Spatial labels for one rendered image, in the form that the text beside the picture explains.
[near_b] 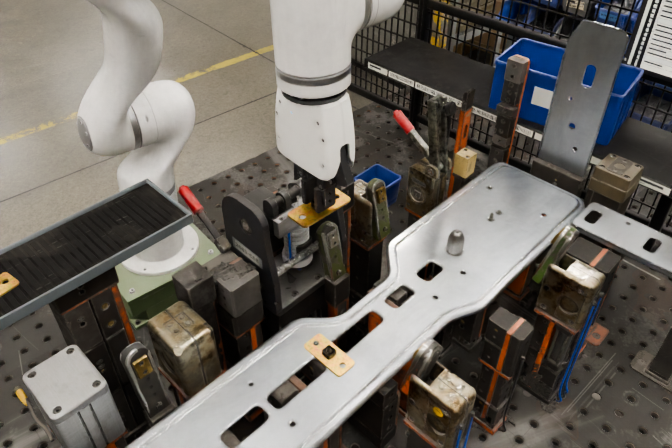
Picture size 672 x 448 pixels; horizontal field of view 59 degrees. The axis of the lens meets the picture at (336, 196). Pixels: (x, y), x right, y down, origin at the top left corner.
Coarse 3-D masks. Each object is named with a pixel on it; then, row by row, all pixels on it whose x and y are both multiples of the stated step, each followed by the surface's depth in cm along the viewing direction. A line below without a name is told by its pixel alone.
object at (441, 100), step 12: (444, 96) 117; (432, 108) 116; (444, 108) 115; (456, 108) 115; (432, 120) 117; (444, 120) 119; (432, 132) 119; (444, 132) 120; (432, 144) 120; (444, 144) 122; (432, 156) 122; (444, 156) 123; (444, 168) 125
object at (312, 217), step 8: (336, 192) 81; (312, 200) 78; (336, 200) 79; (344, 200) 79; (296, 208) 78; (304, 208) 78; (312, 208) 78; (328, 208) 78; (336, 208) 78; (288, 216) 77; (296, 216) 77; (312, 216) 77; (320, 216) 77; (304, 224) 76; (312, 224) 76
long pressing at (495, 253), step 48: (480, 192) 127; (528, 192) 127; (432, 240) 115; (480, 240) 115; (528, 240) 115; (384, 288) 105; (432, 288) 106; (480, 288) 106; (288, 336) 97; (336, 336) 97; (384, 336) 97; (432, 336) 98; (240, 384) 90; (336, 384) 90; (384, 384) 91; (144, 432) 84; (192, 432) 84; (288, 432) 84
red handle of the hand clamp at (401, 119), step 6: (396, 114) 125; (402, 114) 125; (396, 120) 126; (402, 120) 125; (408, 120) 125; (402, 126) 125; (408, 126) 124; (408, 132) 125; (414, 132) 125; (414, 138) 124; (420, 138) 125; (420, 144) 124; (426, 144) 125; (420, 150) 125; (426, 150) 124; (426, 156) 124
